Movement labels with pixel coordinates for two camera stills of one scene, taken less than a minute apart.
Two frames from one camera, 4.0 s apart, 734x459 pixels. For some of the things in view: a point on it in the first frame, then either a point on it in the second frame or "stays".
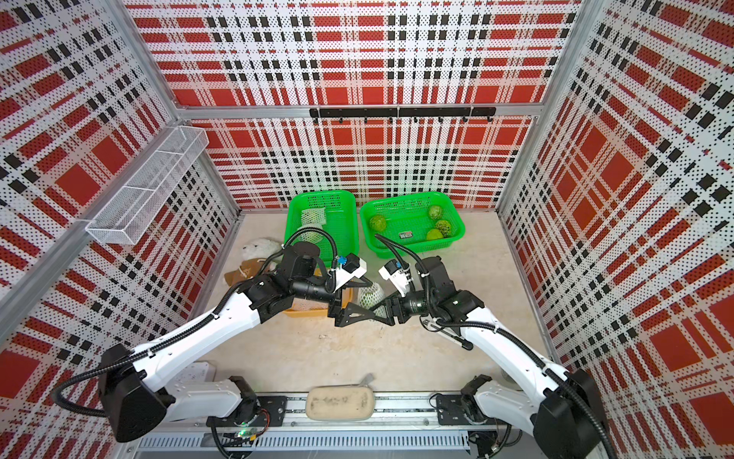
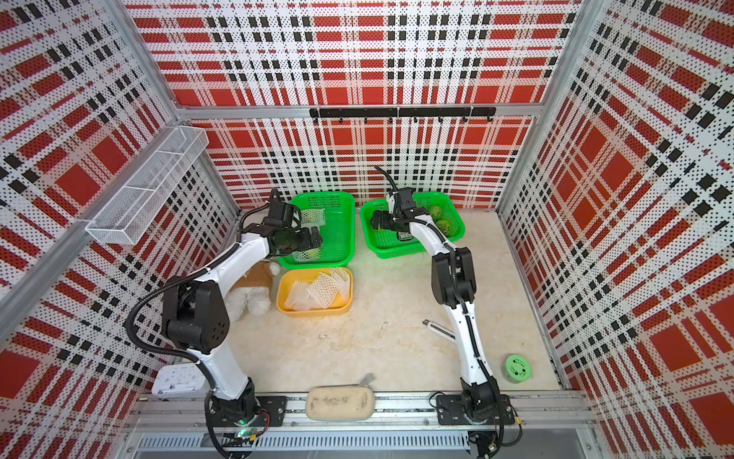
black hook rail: (400, 112) stays
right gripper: (400, 304) → (383, 215)
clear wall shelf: (127, 215) stays
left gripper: (342, 316) → (306, 243)
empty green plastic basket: (328, 218) stays
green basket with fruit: (423, 222) stays
